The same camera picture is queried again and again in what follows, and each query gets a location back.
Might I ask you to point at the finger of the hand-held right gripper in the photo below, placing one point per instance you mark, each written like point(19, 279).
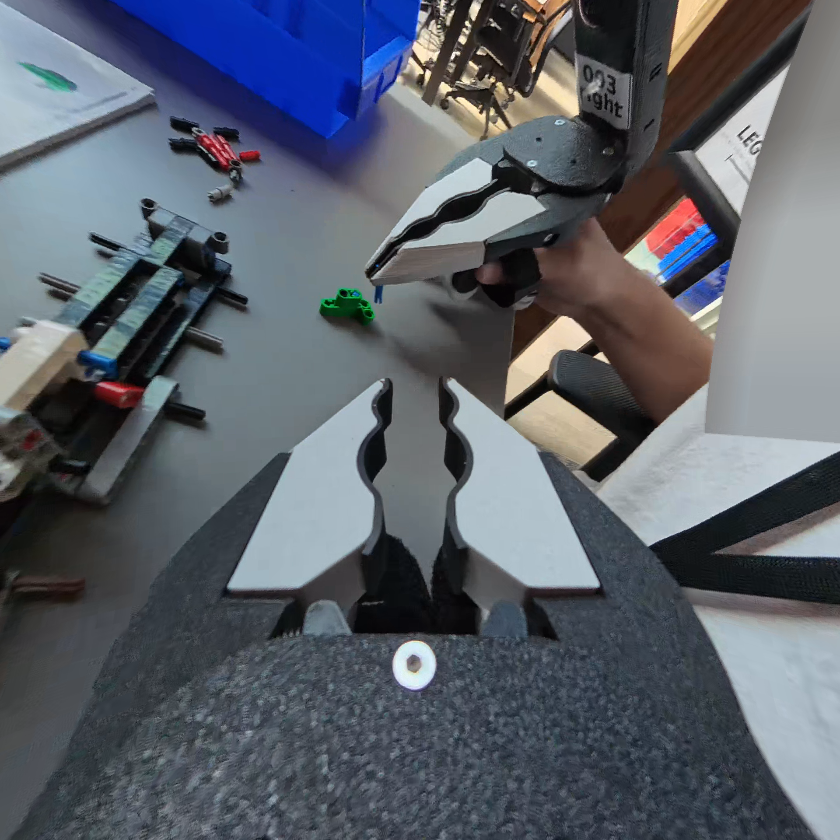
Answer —
point(453, 243)
point(446, 190)

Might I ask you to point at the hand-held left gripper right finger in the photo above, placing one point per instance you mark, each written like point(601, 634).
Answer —
point(518, 518)

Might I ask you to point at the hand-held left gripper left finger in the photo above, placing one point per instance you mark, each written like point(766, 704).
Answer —
point(302, 518)

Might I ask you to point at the green angled lego piece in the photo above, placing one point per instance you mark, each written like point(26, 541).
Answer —
point(341, 308)

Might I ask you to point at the person's right forearm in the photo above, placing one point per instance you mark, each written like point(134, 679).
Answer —
point(656, 341)

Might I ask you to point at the grey lego connector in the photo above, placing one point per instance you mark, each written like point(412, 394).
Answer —
point(235, 172)

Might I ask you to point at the white lego pin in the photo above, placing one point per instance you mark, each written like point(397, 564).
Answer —
point(222, 192)

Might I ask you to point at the black lego pin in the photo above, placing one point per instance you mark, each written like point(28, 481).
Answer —
point(180, 144)
point(226, 132)
point(184, 123)

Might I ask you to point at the pile of red lego pins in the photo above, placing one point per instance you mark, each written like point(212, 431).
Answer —
point(213, 145)

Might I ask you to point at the brown lego axle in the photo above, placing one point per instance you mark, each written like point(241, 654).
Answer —
point(52, 585)

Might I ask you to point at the partly built lego chassis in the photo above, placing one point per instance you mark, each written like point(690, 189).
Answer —
point(131, 308)

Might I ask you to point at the lego instruction booklet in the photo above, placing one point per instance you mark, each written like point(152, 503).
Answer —
point(52, 111)

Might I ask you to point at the person's right hand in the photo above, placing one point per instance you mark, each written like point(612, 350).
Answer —
point(577, 269)

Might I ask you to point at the black swivel chair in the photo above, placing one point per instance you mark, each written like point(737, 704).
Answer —
point(492, 65)

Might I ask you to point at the rack with coloured bins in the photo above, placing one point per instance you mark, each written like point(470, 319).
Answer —
point(689, 243)

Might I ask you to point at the black office chair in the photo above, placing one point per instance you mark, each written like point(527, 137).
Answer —
point(590, 380)

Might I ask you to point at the blue plastic bin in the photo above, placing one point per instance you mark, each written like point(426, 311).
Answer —
point(282, 52)

